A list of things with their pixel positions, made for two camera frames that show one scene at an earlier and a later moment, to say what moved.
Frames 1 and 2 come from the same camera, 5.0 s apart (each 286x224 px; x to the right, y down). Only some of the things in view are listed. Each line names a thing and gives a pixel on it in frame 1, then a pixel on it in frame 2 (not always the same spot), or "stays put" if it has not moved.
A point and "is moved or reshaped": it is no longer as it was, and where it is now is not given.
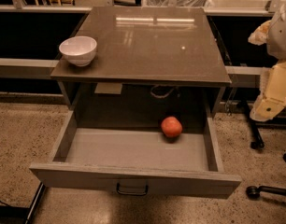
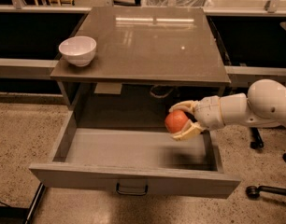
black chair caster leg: x=253 y=191 stays put
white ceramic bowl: x=78 y=49 stays put
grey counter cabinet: x=150 y=63 stays put
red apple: x=171 y=127 is moved or reshaped
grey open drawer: x=139 y=161 stays put
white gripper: x=281 y=36 -> x=208 y=112
